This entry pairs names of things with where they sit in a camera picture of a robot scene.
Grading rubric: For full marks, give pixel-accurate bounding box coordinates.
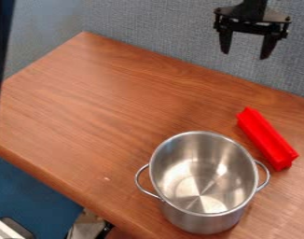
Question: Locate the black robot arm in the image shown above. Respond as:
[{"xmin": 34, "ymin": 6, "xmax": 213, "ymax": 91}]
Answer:
[{"xmin": 0, "ymin": 0, "xmax": 291, "ymax": 92}]

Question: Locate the grey table leg bracket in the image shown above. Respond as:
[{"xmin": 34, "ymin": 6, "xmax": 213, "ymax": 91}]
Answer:
[{"xmin": 65, "ymin": 209, "xmax": 113, "ymax": 239}]

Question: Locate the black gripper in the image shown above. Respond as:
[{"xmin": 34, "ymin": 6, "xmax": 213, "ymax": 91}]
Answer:
[{"xmin": 214, "ymin": 4, "xmax": 291, "ymax": 60}]

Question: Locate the white object at corner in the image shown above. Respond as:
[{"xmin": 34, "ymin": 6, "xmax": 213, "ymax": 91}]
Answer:
[{"xmin": 0, "ymin": 218, "xmax": 34, "ymax": 239}]

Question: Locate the metal pot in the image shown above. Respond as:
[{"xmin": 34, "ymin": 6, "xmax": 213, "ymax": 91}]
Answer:
[{"xmin": 139, "ymin": 131, "xmax": 269, "ymax": 234}]

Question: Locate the red block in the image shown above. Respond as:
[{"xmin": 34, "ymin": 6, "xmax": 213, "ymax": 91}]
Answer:
[{"xmin": 237, "ymin": 107, "xmax": 298, "ymax": 171}]

